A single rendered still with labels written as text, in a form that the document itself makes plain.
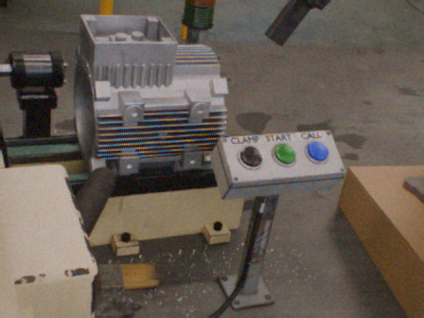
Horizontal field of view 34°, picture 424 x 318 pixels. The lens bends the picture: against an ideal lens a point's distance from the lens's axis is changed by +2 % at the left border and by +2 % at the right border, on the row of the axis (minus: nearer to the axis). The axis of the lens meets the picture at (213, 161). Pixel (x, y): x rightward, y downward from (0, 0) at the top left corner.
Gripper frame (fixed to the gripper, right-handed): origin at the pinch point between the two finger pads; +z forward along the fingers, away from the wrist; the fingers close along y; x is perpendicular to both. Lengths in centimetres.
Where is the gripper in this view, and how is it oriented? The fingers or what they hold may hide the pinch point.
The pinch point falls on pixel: (287, 21)
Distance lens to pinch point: 103.3
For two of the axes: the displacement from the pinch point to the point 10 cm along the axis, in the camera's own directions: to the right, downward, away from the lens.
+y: 3.3, 5.3, -7.8
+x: 7.4, 3.7, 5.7
